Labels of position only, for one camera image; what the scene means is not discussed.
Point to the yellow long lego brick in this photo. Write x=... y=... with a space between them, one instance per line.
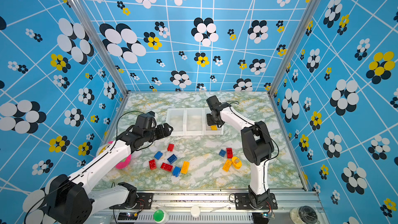
x=185 y=167

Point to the white round knob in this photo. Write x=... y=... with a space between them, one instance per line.
x=195 y=211

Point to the yellow round lego piece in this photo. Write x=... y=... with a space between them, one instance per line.
x=236 y=162

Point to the red long lego brick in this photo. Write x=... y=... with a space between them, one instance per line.
x=167 y=167

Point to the middle translucent white bin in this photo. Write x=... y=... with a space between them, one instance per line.
x=194 y=121

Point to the small red square lego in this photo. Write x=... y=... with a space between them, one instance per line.
x=170 y=147

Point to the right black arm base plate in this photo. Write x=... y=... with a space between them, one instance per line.
x=246 y=201

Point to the clear tape roll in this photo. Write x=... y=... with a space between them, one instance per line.
x=303 y=215

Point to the left translucent white bin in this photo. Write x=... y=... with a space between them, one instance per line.
x=175 y=118

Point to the blue studded lego brick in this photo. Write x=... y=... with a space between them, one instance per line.
x=172 y=159

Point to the pink white plush toy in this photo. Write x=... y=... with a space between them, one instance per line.
x=122 y=164

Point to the small blue lego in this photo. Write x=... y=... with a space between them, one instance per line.
x=222 y=153
x=158 y=155

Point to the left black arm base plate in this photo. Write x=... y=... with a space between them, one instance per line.
x=143 y=201

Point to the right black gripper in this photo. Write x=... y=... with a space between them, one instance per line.
x=209 y=122

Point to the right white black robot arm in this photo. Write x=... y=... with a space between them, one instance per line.
x=257 y=147

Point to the yellow curved lego brick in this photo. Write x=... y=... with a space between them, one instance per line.
x=214 y=127

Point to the orange long lego brick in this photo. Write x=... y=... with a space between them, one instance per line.
x=227 y=165

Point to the blue lego brick bottom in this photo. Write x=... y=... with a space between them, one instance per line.
x=176 y=171

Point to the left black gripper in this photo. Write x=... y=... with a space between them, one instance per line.
x=162 y=134

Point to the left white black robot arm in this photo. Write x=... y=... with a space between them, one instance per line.
x=70 y=199

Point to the green push button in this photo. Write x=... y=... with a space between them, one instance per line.
x=160 y=216

